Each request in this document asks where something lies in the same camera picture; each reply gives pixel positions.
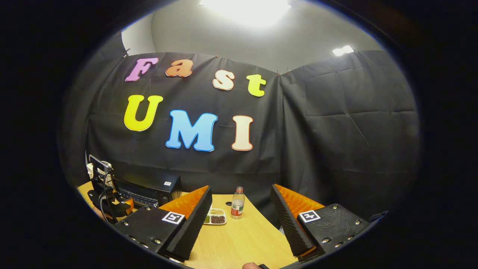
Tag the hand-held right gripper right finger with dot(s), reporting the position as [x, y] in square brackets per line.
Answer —
[289, 224]

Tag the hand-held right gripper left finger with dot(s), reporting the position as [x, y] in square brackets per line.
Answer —
[190, 228]

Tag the small ceiling light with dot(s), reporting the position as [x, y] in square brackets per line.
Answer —
[343, 50]

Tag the clear bottle with red label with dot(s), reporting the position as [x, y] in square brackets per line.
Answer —
[237, 205]

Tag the white toaster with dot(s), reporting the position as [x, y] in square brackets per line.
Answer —
[89, 171]

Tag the white divided bean dish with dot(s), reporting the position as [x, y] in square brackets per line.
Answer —
[216, 218]

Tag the black electric oven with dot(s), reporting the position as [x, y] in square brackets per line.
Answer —
[149, 191]

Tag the large ceiling light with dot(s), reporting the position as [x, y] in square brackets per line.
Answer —
[246, 11]

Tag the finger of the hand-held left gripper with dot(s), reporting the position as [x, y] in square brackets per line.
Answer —
[129, 205]

